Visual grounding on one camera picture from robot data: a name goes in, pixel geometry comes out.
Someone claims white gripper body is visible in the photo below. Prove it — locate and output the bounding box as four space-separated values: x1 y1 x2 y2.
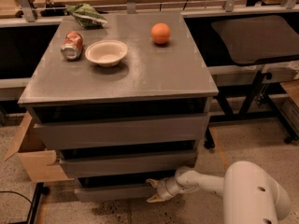
156 177 186 201

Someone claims grey bottom drawer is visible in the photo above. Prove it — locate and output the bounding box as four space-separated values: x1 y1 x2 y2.
75 170 175 202

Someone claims grey drawer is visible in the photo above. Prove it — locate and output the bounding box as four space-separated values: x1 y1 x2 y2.
60 149 197 178
35 114 209 149
75 170 175 202

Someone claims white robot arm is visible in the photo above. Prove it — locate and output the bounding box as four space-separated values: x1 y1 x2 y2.
148 161 291 224

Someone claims grey middle drawer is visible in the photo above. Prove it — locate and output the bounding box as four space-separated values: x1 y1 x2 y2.
60 149 197 178

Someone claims grey top drawer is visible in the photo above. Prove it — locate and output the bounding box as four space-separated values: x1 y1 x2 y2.
35 114 209 149

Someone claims grey drawer cabinet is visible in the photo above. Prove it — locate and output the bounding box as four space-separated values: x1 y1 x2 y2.
18 11 220 203

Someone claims brown cardboard box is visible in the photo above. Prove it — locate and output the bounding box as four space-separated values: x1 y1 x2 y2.
4 112 69 183

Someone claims white paper bowl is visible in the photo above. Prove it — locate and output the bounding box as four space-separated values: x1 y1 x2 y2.
85 40 128 67

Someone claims orange fruit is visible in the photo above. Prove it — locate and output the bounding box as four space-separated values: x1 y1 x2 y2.
151 22 171 45

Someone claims crushed red soda can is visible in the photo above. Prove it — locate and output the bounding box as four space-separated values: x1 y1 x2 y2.
61 31 83 61

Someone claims dark side table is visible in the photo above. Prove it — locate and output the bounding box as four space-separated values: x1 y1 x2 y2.
211 15 299 142

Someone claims green chip bag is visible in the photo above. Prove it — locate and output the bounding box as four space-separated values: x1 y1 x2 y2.
66 4 107 28

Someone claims black floor cable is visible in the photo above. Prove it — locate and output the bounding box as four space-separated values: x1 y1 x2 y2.
0 190 34 205

